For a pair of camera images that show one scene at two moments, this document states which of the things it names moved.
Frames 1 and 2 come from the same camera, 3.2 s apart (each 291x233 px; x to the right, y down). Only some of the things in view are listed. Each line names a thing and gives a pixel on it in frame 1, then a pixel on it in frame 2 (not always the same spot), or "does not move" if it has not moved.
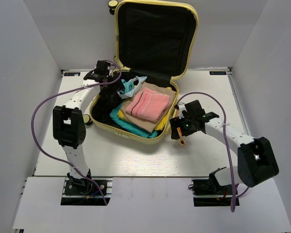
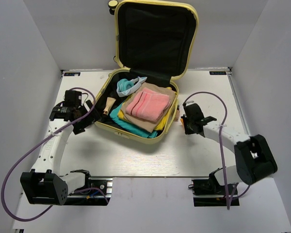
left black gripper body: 109,77 → 82,109
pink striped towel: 149,104 does not move
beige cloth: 142,123 does not move
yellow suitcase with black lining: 154,40 does not move
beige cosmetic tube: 181,141 → 109,102
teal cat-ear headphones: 131,87 does not move
